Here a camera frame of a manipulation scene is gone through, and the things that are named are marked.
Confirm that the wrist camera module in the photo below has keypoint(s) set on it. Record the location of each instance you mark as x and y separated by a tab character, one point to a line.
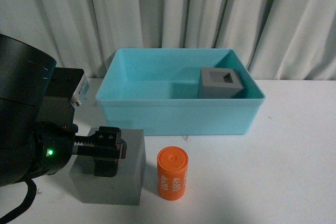
80	92

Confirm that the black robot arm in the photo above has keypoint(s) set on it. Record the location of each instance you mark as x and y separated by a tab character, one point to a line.
25	75

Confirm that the orange cylinder part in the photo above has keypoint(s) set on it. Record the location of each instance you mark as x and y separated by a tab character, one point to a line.
172	166

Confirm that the white curtain backdrop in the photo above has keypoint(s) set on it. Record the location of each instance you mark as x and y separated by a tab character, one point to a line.
274	39

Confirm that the blue plastic box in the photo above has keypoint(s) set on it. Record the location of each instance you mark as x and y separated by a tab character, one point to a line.
156	90

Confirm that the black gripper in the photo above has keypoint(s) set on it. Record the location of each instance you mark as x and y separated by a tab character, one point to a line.
56	134

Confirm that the gray cube with round hole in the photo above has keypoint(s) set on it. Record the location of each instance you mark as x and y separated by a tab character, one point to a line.
122	189

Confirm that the gray cube with square hole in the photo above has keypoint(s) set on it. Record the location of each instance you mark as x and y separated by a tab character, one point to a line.
219	83

